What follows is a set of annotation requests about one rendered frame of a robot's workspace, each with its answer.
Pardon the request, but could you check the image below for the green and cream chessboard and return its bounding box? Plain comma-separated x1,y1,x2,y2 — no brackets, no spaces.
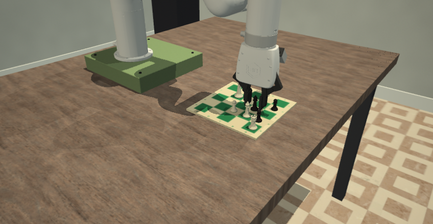
186,82,297,140

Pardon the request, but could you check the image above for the white chess king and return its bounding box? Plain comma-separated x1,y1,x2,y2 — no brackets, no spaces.
234,82,243,98

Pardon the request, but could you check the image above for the white chess rook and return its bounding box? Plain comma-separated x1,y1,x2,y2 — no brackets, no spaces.
249,115,257,130

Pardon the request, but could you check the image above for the white pawn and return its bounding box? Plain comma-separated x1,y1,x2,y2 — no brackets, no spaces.
230,100,237,113

